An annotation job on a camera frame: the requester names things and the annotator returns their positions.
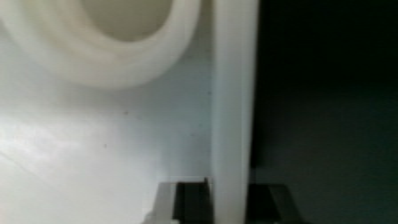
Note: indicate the white square table top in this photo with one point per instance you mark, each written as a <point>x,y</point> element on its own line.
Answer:
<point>127,81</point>

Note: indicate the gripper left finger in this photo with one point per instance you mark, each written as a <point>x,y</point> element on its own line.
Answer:
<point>184,204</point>

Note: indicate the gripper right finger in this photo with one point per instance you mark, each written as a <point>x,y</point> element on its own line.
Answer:
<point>271,205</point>

